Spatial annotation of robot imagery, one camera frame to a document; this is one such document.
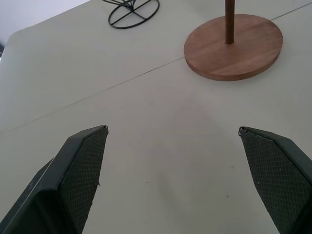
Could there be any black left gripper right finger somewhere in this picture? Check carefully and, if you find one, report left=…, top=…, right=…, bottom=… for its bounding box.
left=238, top=126, right=312, bottom=234

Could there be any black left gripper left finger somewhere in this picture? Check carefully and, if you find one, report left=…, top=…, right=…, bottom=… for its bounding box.
left=0, top=125, right=109, bottom=234

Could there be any round wooden stand with pole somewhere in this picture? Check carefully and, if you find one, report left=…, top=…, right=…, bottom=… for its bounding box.
left=183, top=0, right=284, bottom=81

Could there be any black wire stand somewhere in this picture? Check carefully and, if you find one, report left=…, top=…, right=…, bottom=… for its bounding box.
left=102, top=0, right=160, bottom=30

